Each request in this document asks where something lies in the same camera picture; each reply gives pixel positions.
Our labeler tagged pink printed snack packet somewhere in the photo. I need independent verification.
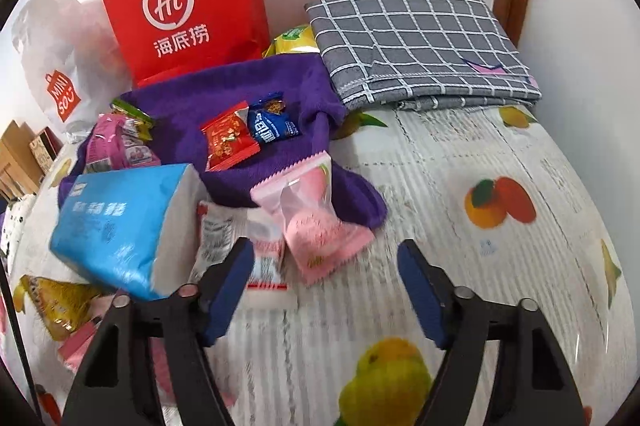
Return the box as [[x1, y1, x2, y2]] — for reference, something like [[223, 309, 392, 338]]
[[122, 138, 162, 169]]

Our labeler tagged white and red snack packet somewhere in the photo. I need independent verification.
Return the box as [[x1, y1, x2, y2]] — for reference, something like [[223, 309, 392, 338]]
[[187, 201, 297, 307]]

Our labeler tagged grey checkered folded cloth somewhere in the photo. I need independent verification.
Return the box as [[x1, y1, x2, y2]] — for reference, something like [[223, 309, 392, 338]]
[[305, 0, 543, 112]]

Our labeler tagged patterned box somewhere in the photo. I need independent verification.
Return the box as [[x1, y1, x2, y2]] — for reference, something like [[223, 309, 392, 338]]
[[29, 127, 65, 174]]

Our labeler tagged yellow green snack packet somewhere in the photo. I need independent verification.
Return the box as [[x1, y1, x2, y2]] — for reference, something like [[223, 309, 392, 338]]
[[262, 23, 321, 58]]

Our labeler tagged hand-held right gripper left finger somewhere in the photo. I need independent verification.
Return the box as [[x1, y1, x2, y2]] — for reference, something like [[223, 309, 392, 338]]
[[62, 237, 256, 426]]

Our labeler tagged blue tissue pack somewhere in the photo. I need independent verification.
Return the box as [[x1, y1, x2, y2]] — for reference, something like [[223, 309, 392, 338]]
[[49, 163, 208, 302]]

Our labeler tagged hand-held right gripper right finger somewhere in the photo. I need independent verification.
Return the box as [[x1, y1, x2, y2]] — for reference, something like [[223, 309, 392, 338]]
[[397, 238, 586, 426]]

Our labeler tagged white plastic bag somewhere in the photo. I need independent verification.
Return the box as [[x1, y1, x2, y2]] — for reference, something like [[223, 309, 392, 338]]
[[10, 0, 136, 142]]

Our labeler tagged purple towel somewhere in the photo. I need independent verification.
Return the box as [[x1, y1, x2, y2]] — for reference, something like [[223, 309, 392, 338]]
[[57, 56, 388, 229]]

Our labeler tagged pale pink peach snack packet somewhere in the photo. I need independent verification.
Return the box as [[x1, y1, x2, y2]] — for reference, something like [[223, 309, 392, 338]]
[[250, 151, 375, 288]]

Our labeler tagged fruit print tablecloth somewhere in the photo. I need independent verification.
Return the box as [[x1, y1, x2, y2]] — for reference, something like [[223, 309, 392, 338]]
[[0, 103, 638, 426]]

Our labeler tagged magenta snack packet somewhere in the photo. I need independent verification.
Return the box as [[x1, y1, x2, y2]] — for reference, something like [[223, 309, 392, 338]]
[[84, 113, 131, 173]]

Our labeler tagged white spotted plush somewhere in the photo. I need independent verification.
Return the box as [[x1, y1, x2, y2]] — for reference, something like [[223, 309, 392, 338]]
[[0, 193, 38, 257]]

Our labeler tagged gold snack packet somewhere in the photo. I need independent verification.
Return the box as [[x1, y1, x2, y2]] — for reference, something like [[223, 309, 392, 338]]
[[19, 275, 108, 342]]

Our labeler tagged blue snack packet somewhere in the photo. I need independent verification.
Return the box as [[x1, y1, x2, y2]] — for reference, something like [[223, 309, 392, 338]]
[[248, 92, 303, 146]]

